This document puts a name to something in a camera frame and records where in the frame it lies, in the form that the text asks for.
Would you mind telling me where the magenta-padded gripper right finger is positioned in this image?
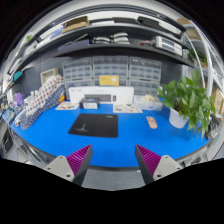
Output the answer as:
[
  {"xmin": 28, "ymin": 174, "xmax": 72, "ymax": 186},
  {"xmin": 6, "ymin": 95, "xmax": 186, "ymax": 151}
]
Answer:
[{"xmin": 134, "ymin": 144, "xmax": 184, "ymax": 185}]

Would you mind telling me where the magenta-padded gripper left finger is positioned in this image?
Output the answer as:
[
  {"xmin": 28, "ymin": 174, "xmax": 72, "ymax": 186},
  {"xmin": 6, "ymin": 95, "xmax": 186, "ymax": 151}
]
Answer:
[{"xmin": 43, "ymin": 144, "xmax": 94, "ymax": 187}]

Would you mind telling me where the translucent pink computer mouse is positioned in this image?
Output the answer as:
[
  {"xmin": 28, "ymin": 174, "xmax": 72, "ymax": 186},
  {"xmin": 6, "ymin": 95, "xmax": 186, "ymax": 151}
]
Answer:
[{"xmin": 145, "ymin": 115, "xmax": 159, "ymax": 130}]

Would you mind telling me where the black mouse pad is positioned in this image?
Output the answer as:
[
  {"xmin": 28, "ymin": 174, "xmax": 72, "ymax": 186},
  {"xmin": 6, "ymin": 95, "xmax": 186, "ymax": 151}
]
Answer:
[{"xmin": 68, "ymin": 113, "xmax": 119, "ymax": 139}]

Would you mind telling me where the blue dotted cloth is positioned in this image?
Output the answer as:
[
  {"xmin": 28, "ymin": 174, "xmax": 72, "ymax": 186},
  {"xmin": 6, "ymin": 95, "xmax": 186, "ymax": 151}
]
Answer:
[{"xmin": 19, "ymin": 84, "xmax": 67, "ymax": 131}]

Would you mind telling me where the printed sticker sheet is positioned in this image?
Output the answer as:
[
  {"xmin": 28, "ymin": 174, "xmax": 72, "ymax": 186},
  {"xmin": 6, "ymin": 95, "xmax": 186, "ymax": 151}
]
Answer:
[
  {"xmin": 112, "ymin": 103, "xmax": 144, "ymax": 115},
  {"xmin": 54, "ymin": 101, "xmax": 80, "ymax": 111}
]

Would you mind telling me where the white tissue box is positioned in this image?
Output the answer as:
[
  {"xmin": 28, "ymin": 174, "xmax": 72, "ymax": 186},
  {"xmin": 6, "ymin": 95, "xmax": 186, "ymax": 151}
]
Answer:
[{"xmin": 133, "ymin": 94, "xmax": 164, "ymax": 112}]

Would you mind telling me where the green plant in white pot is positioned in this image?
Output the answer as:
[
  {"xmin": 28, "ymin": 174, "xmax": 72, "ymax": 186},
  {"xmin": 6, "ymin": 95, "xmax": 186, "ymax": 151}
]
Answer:
[{"xmin": 156, "ymin": 68, "xmax": 218, "ymax": 139}]

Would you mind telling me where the small black product box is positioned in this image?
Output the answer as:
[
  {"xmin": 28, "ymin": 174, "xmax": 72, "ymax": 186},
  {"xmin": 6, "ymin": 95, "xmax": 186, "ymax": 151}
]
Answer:
[{"xmin": 79, "ymin": 97, "xmax": 101, "ymax": 110}]

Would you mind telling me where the white keyboard packaging box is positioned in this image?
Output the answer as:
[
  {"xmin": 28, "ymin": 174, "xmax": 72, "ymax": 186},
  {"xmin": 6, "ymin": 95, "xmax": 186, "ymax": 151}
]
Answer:
[{"xmin": 68, "ymin": 85, "xmax": 135, "ymax": 105}]

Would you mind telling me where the beige open wooden box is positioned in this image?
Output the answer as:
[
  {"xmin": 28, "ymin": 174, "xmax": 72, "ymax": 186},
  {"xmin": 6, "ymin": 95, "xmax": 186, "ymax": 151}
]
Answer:
[{"xmin": 40, "ymin": 68, "xmax": 60, "ymax": 85}]

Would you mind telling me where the yellow card with blue edge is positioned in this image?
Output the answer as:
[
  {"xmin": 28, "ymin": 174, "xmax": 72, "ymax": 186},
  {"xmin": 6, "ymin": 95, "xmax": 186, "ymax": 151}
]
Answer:
[{"xmin": 98, "ymin": 74, "xmax": 120, "ymax": 87}]

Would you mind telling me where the white shelf rack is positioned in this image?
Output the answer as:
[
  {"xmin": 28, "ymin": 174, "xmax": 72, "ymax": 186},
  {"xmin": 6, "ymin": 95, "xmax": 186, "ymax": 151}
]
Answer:
[{"xmin": 176, "ymin": 16, "xmax": 224, "ymax": 116}]

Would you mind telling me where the dark wall shelf unit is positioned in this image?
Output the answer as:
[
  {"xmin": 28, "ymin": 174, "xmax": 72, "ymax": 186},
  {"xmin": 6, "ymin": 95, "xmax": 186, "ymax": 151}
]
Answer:
[{"xmin": 6, "ymin": 13, "xmax": 208, "ymax": 68}]

